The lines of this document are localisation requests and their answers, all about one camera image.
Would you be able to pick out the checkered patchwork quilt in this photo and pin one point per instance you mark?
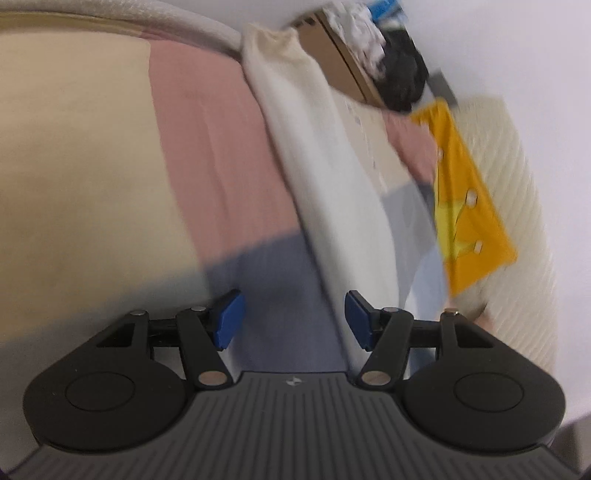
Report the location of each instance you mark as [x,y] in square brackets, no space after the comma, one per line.
[92,161]

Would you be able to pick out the white crumpled clothes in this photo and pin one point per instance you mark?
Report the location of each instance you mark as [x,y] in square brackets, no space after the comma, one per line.
[360,32]

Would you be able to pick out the blue packet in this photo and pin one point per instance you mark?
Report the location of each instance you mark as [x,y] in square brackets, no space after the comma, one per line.
[388,9]

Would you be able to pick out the yellow crown pillow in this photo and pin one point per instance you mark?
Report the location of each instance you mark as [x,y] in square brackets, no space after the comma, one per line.
[466,207]

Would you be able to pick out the wooden nightstand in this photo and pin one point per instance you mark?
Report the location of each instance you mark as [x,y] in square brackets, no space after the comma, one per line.
[332,64]

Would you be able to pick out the grey wall switch panel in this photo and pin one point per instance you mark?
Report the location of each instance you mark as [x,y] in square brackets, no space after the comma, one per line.
[443,90]

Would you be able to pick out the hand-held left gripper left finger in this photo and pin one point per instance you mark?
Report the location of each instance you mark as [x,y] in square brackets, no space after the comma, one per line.
[228,318]

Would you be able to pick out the cream sweater with navy pattern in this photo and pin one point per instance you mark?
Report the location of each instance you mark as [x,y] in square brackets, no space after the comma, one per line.
[323,175]

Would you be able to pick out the cream bed mattress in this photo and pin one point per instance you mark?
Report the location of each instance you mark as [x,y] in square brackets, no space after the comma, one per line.
[138,16]

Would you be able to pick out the black clothes pile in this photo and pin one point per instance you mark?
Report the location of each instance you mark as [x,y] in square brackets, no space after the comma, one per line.
[401,69]

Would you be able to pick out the cream quilted headboard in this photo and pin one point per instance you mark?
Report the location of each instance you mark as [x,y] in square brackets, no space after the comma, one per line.
[517,184]

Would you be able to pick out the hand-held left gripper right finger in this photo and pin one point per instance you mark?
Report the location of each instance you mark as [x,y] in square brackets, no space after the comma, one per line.
[358,318]

